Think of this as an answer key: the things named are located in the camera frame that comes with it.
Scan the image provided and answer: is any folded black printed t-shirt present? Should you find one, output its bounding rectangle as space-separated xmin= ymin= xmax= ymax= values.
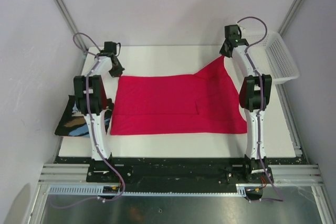
xmin=55 ymin=95 xmax=114 ymax=137

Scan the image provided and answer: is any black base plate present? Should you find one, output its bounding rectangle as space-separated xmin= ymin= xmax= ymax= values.
xmin=54 ymin=155 xmax=274 ymax=186

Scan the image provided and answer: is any slotted cable duct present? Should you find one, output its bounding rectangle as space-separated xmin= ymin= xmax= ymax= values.
xmin=49 ymin=185 xmax=246 ymax=197

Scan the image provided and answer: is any aluminium corner post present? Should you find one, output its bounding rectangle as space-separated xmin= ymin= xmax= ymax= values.
xmin=54 ymin=0 xmax=79 ymax=35
xmin=278 ymin=0 xmax=305 ymax=36

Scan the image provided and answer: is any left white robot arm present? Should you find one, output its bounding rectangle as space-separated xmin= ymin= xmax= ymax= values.
xmin=74 ymin=41 xmax=124 ymax=161

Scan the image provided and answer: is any left aluminium corner post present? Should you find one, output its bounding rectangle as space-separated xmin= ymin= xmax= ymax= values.
xmin=54 ymin=0 xmax=79 ymax=35

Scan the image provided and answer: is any right aluminium corner post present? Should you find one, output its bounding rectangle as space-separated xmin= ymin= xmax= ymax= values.
xmin=278 ymin=0 xmax=305 ymax=36

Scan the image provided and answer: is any white plastic basket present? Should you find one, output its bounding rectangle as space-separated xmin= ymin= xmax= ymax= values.
xmin=242 ymin=30 xmax=299 ymax=84

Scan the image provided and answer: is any red t-shirt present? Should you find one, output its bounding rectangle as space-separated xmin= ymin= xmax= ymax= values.
xmin=110 ymin=56 xmax=247 ymax=135

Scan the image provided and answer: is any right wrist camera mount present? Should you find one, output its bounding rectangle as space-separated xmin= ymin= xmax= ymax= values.
xmin=237 ymin=24 xmax=247 ymax=36

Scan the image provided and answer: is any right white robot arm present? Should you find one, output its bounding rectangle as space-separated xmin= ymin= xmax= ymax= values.
xmin=219 ymin=25 xmax=272 ymax=183

